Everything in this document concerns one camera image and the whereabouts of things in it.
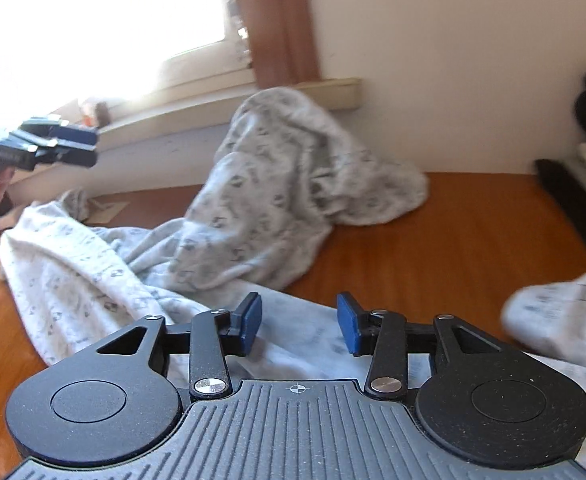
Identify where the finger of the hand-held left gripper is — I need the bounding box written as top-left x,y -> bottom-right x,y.
20,117 -> 98,153
33,147 -> 98,169

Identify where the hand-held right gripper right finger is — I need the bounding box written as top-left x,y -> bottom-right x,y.
337,292 -> 514,403

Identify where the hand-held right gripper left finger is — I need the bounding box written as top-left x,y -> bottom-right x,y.
95,294 -> 264,403

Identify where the clear jar with orange label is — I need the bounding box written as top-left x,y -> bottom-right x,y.
80,100 -> 112,128

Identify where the bright window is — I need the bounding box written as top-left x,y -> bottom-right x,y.
0,0 -> 254,111

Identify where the clear plastic hanging clip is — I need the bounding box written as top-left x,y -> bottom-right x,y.
225,0 -> 251,66

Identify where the beige window sill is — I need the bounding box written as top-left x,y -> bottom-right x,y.
48,77 -> 364,161

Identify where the brown wooden window trim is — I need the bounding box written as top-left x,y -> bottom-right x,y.
235,0 -> 322,88

